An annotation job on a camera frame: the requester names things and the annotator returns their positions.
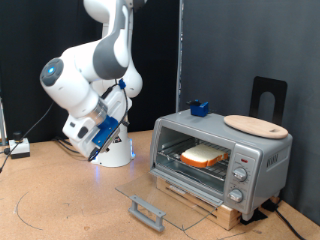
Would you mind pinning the slatted wooden riser block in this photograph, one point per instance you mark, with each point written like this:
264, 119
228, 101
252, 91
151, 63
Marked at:
230, 216

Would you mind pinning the silver toaster oven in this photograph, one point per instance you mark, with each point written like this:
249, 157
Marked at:
266, 160

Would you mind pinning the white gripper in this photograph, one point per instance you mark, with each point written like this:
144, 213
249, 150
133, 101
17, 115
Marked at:
116, 100

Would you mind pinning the silver oven knob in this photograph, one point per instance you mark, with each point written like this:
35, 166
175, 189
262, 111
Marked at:
235, 195
240, 174

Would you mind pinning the grey metal frame leg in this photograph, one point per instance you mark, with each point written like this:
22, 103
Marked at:
2, 126

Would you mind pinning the round wooden serving board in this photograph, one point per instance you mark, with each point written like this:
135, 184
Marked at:
256, 126

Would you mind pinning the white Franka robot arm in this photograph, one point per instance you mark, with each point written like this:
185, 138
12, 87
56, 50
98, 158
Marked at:
76, 86

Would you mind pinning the vertical metal pole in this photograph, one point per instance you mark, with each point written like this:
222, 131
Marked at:
180, 50

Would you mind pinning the black metal bracket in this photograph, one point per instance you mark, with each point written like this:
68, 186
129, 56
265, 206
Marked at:
258, 93

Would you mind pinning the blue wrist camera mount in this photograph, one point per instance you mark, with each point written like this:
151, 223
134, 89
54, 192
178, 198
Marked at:
105, 130

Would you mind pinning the black foam pad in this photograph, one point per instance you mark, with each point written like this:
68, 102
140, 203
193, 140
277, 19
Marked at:
256, 216

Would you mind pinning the white bread slice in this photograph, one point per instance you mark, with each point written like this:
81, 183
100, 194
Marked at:
203, 155

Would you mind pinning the emergency stop button box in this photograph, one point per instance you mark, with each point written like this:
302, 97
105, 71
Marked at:
19, 148

